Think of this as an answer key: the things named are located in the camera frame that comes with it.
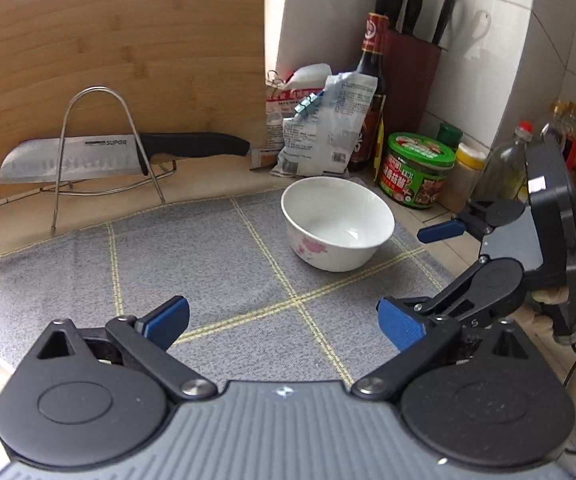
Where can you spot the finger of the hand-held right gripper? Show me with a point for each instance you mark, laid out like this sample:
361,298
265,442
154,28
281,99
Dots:
440,231
493,282

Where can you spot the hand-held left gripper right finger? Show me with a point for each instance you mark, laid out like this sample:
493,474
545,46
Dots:
400,322

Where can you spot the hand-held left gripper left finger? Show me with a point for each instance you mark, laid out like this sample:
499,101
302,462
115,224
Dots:
167,317

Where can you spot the person's right hand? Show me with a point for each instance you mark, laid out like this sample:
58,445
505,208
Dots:
550,296

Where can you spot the yellow lidded spice jar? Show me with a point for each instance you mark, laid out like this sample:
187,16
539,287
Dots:
465,175

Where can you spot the green lidded sauce jar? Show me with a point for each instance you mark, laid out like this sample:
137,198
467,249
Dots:
415,170

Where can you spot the grey blue checked towel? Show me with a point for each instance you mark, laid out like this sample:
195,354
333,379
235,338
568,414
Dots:
217,270

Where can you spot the clear bottle red cap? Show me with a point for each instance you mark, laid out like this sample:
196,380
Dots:
505,165

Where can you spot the red label sauce bottle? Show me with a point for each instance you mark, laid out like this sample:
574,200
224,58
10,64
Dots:
573,130

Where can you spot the green capped jar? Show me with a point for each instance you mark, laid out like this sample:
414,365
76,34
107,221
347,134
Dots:
450,134

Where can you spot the white blue printed bag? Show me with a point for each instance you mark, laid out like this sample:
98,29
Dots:
333,135

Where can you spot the dark red knife block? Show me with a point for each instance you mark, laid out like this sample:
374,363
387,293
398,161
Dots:
413,85

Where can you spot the teal bag clip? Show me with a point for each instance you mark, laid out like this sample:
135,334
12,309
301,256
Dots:
308,106

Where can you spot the dark soy sauce bottle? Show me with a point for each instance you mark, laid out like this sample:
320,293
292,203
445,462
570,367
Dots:
368,60

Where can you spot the red white packet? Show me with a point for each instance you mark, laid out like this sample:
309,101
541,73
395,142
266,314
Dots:
280,110

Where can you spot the bamboo cutting board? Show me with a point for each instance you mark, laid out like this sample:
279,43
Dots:
117,60

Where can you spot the white wall hook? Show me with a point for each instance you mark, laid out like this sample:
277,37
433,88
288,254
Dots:
480,27

